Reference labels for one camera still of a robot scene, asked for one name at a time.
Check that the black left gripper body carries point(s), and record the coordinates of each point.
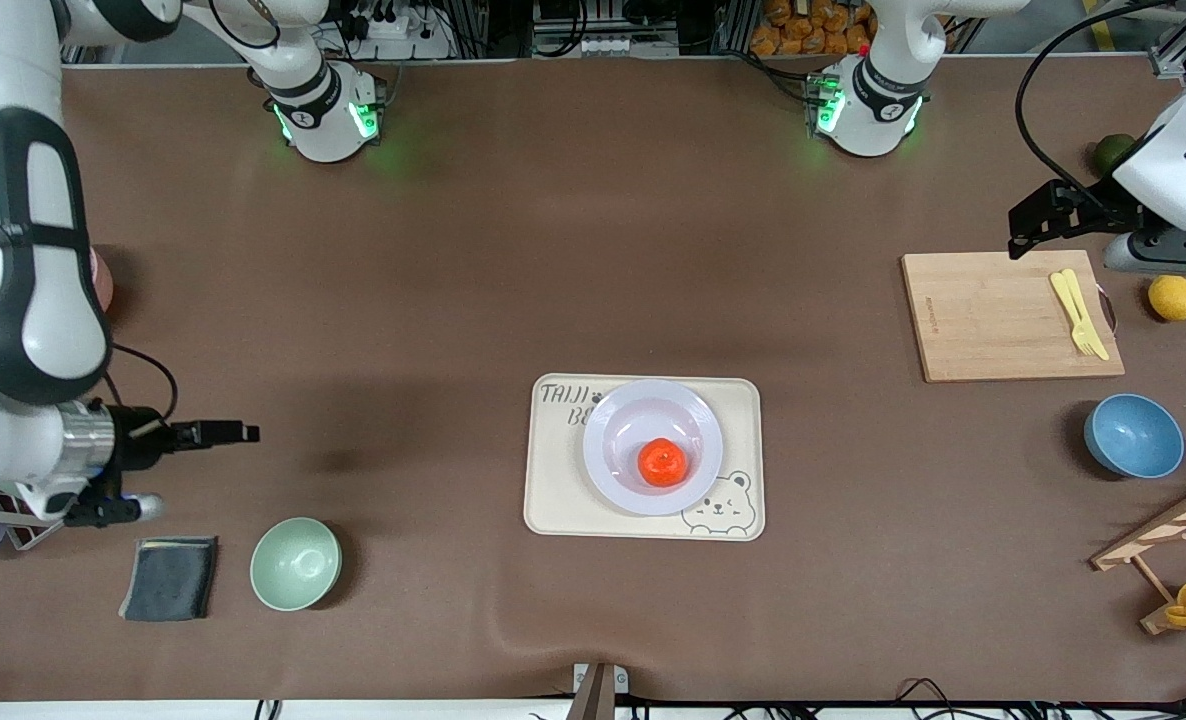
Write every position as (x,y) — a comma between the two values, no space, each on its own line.
(1090,211)

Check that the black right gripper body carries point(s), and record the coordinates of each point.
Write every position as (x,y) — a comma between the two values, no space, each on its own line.
(137,436)

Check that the pale lilac round plate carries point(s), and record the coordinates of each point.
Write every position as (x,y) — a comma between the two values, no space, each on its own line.
(643,420)

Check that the orange mandarin fruit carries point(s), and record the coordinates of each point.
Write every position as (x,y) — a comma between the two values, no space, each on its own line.
(664,463)

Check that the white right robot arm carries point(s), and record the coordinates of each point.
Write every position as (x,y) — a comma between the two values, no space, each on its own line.
(23,300)

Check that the dark green lime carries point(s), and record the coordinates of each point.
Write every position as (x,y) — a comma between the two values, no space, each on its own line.
(1108,155)

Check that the yellow plastic fork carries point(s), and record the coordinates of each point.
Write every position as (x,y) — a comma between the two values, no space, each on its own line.
(1071,310)

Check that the bamboo cutting board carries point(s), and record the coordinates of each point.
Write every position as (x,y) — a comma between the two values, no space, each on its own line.
(1003,320)

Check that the yellow plastic knife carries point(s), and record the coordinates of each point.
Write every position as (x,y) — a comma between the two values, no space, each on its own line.
(1086,312)

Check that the large yellow lemon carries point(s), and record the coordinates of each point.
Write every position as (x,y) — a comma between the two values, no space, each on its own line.
(1173,298)

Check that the dark grey folded cloth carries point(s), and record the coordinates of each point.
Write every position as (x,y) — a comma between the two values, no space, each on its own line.
(169,578)

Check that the mint green bowl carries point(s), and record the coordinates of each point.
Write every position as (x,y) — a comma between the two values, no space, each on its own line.
(295,564)

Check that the pink bowl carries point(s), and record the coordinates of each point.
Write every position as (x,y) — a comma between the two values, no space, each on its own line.
(103,285)

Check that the blue bowl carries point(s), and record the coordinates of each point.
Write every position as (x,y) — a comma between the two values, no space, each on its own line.
(1135,436)

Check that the pile of orange fruits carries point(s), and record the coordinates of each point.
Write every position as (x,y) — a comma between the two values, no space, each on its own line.
(813,28)

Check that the wooden peg rack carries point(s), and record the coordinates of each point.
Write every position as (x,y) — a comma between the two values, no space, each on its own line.
(1158,530)

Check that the cream bear print tray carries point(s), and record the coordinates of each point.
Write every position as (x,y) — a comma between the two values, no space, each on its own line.
(553,490)

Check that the large white power strip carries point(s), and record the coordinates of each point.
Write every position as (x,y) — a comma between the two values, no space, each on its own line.
(398,30)

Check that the small white power strip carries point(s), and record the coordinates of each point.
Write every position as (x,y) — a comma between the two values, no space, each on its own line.
(610,44)

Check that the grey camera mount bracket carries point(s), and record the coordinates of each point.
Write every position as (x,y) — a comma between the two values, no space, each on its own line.
(598,690)

